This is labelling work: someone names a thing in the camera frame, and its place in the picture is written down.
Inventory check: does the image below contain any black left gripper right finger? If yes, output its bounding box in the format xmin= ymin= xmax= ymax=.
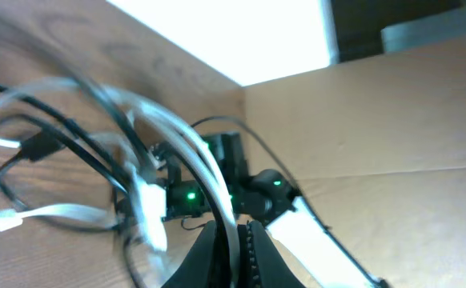
xmin=237 ymin=221 xmax=304 ymax=288

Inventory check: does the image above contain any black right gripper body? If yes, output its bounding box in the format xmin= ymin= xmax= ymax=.
xmin=116 ymin=175 xmax=218 ymax=222

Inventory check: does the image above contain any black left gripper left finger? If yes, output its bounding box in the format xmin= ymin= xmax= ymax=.
xmin=163 ymin=221 xmax=229 ymax=288

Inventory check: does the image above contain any white cable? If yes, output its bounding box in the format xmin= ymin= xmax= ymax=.
xmin=0 ymin=78 xmax=242 ymax=288

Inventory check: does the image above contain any thick black cable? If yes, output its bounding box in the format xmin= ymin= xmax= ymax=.
xmin=0 ymin=78 xmax=234 ymax=288

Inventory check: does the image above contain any cardboard side panel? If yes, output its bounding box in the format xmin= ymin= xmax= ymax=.
xmin=245 ymin=37 xmax=466 ymax=287

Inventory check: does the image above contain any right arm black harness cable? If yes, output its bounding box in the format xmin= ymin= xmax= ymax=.
xmin=191 ymin=115 xmax=390 ymax=288

